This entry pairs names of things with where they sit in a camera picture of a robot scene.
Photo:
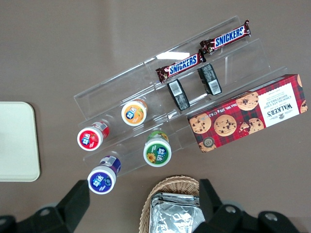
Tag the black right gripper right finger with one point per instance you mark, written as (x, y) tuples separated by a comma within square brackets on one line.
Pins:
[(206, 201)]

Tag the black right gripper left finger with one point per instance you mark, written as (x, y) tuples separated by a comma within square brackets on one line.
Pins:
[(70, 206)]

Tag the foil-wrapped sandwich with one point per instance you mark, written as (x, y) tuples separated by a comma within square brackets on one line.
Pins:
[(172, 216)]

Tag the woven wicker basket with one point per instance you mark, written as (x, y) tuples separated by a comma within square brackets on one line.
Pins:
[(167, 185)]

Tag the cream plastic tray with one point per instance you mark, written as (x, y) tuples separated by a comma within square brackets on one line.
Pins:
[(17, 143)]

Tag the blue gum jar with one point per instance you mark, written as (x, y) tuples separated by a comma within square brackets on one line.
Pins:
[(101, 180)]

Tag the green gum jar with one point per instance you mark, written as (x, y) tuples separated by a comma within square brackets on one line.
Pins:
[(157, 152)]

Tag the red gum jar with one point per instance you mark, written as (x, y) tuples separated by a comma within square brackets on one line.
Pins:
[(89, 139)]

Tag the red Walkers cookie box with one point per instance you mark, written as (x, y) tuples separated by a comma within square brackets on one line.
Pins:
[(245, 114)]

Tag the small black barcode snack pack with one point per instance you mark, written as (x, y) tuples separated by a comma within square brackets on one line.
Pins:
[(178, 94), (209, 78)]

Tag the orange gum jar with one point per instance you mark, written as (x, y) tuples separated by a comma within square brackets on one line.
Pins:
[(133, 114)]

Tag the clear acrylic stepped display stand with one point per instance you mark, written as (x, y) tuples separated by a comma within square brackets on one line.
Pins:
[(116, 82)]

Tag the Snickers chocolate bar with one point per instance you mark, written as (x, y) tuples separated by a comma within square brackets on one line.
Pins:
[(182, 65), (228, 36)]

